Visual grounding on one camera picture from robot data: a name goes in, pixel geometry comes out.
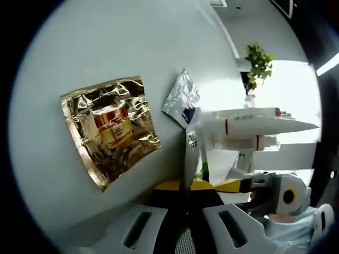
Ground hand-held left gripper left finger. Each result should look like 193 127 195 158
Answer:
104 180 186 254

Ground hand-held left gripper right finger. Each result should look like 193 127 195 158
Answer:
189 180 280 254

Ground small skincare bottle red label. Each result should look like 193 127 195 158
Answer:
209 133 280 152

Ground green black skincare packet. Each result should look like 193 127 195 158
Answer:
184 124 239 191

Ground white skincare tube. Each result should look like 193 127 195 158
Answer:
197 116 320 138

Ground gold skincare sachet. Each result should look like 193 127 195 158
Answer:
59 76 162 193

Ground silver skincare sachet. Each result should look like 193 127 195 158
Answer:
161 68 201 129

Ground green potted plant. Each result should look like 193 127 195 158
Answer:
243 42 275 92

